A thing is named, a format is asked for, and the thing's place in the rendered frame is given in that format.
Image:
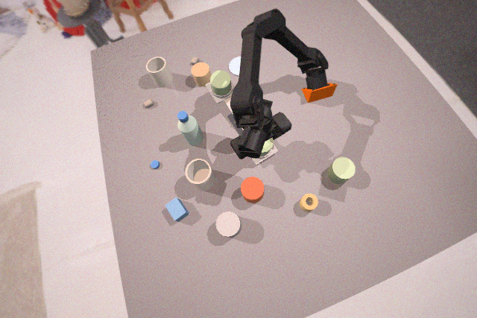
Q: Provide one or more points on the white round disc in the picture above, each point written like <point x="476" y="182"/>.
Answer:
<point x="234" y="66"/>

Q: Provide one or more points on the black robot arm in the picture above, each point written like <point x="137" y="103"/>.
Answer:
<point x="251" y="112"/>

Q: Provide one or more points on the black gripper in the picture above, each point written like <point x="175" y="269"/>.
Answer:
<point x="280" y="126"/>

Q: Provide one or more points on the grey cylinder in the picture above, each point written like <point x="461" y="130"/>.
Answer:
<point x="228" y="224"/>

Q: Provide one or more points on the light blue cube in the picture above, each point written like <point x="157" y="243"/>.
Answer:
<point x="177" y="209"/>

